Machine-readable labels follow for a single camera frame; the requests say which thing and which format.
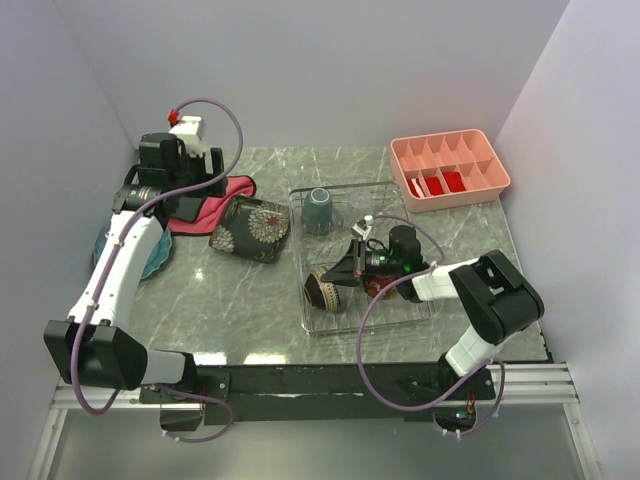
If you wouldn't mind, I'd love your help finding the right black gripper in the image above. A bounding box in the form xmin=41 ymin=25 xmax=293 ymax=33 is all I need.
xmin=322 ymin=238 xmax=402 ymax=287

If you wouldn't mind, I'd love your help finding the black patterned ceramic bowl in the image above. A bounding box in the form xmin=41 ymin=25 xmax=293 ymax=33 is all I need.
xmin=303 ymin=266 xmax=344 ymax=313

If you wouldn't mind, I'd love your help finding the white brown ceramic bowl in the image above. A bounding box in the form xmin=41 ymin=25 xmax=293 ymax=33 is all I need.
xmin=363 ymin=275 xmax=397 ymax=300

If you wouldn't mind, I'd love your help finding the grey blue ceramic mug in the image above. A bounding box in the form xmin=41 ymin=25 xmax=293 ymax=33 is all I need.
xmin=301 ymin=187 xmax=333 ymax=235

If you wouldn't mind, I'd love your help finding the black floral square plate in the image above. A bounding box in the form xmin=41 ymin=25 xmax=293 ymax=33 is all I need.
xmin=209 ymin=195 xmax=291 ymax=264

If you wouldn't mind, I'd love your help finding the teal round plate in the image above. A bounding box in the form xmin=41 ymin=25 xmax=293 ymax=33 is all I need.
xmin=92 ymin=227 xmax=173 ymax=280

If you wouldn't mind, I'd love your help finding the clear faceted glass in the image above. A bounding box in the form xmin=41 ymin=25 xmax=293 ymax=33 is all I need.
xmin=347 ymin=190 xmax=374 ymax=216

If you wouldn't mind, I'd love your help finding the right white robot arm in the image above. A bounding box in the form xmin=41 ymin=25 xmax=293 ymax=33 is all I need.
xmin=304 ymin=222 xmax=544 ymax=398

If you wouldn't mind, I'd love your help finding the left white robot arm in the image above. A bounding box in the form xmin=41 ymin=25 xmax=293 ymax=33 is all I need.
xmin=44 ymin=132 xmax=224 ymax=402

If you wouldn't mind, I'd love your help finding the red black oven mitt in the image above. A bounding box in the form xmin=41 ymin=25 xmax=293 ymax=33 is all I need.
xmin=168 ymin=175 xmax=257 ymax=236

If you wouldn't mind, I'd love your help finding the red cloth left compartment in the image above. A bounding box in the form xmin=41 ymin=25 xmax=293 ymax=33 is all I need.
xmin=407 ymin=178 xmax=425 ymax=199

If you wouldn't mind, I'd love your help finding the red cloth compartment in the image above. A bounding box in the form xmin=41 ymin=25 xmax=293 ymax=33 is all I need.
xmin=407 ymin=178 xmax=425 ymax=199
xmin=425 ymin=176 xmax=445 ymax=196
xmin=442 ymin=170 xmax=466 ymax=193

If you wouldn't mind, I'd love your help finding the red cloth middle compartment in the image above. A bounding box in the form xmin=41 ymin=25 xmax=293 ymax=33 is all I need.
xmin=425 ymin=176 xmax=445 ymax=196

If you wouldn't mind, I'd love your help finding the pink divided organizer tray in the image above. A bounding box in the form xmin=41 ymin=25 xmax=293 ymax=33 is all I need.
xmin=390 ymin=129 xmax=511 ymax=213

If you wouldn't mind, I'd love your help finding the red cloth right compartment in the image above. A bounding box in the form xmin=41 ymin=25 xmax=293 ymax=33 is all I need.
xmin=442 ymin=170 xmax=466 ymax=193

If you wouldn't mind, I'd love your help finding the metal wire dish rack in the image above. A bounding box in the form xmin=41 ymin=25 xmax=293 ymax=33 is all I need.
xmin=289 ymin=182 xmax=436 ymax=336

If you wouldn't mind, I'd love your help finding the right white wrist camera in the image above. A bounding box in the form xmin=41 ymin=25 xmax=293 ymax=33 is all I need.
xmin=351 ymin=215 xmax=374 ymax=242

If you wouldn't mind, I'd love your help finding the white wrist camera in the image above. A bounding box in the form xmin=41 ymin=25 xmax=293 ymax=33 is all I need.
xmin=351 ymin=215 xmax=374 ymax=242
xmin=167 ymin=109 xmax=206 ymax=156

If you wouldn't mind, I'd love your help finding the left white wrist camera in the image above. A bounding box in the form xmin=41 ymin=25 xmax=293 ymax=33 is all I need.
xmin=167 ymin=109 xmax=206 ymax=156

